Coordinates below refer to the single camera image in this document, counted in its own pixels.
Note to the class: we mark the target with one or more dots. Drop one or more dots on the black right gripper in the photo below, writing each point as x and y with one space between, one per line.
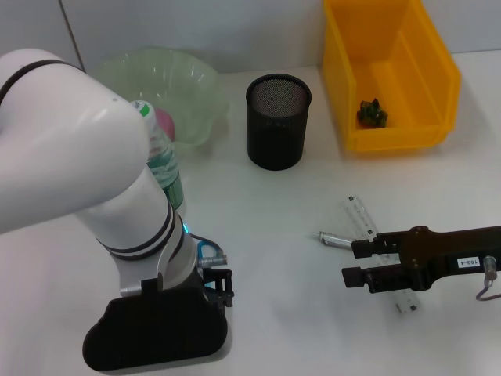
438 254

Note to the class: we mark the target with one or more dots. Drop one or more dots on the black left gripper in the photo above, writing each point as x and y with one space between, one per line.
205 286

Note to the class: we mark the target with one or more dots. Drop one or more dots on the blue and teal scissors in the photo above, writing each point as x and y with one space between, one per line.
205 243

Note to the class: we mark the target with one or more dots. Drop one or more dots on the clear green-label water bottle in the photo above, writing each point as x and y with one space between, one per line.
168 172

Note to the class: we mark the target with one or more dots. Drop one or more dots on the green plastic wrapper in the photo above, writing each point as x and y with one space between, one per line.
372 114

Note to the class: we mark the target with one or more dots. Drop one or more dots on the pink peach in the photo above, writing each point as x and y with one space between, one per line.
166 121

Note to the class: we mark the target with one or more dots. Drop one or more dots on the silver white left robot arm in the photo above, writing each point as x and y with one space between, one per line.
78 156

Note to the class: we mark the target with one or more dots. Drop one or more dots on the silver white pen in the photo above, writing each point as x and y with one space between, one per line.
334 239

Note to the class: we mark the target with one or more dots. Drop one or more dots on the clear plastic ruler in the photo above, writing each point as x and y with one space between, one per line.
360 215

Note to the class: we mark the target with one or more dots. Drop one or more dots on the black mesh pen holder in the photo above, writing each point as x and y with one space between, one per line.
276 133

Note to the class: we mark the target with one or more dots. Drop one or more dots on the translucent green fruit bowl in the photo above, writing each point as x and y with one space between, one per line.
188 90

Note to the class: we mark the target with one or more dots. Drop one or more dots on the yellow plastic bin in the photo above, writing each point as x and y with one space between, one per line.
415 78

